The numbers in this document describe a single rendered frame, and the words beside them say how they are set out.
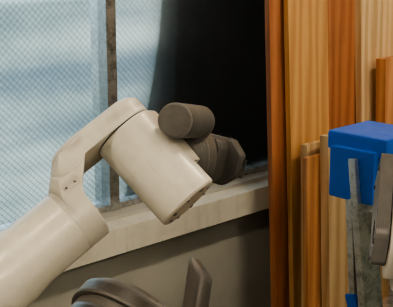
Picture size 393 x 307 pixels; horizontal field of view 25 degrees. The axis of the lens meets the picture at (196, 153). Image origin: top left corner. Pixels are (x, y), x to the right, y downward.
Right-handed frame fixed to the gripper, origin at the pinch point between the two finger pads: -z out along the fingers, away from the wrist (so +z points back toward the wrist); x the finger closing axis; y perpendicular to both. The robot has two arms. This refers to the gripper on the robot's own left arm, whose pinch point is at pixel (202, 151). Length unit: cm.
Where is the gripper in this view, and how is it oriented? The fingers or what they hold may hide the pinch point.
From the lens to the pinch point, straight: 110.2
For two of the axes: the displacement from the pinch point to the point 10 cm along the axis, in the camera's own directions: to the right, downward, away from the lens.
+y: 2.3, -9.7, -0.8
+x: 9.4, 2.5, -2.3
